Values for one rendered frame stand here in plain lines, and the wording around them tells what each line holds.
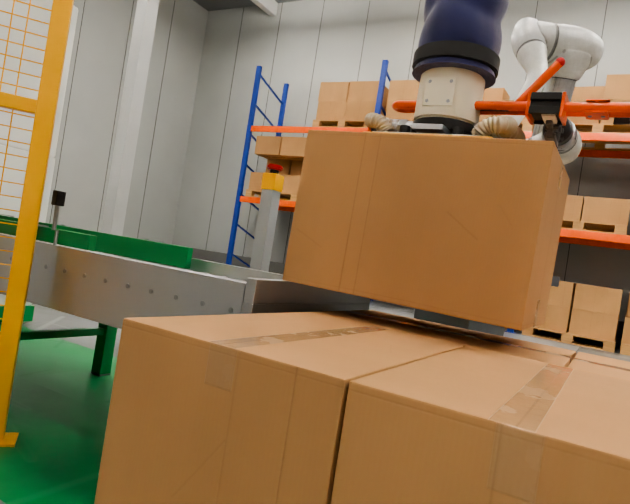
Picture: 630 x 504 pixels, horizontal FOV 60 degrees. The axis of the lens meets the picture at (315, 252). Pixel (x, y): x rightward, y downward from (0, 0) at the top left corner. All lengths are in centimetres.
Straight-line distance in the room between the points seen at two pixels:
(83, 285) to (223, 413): 100
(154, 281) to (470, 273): 81
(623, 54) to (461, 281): 953
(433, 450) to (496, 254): 65
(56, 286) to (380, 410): 131
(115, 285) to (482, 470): 120
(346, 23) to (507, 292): 1137
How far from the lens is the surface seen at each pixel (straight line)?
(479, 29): 151
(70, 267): 177
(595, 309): 856
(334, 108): 1023
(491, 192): 124
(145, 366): 88
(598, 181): 1004
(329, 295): 162
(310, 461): 73
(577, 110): 145
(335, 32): 1243
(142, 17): 496
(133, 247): 241
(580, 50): 223
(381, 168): 133
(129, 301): 157
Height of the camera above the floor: 69
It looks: level
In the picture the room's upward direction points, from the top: 9 degrees clockwise
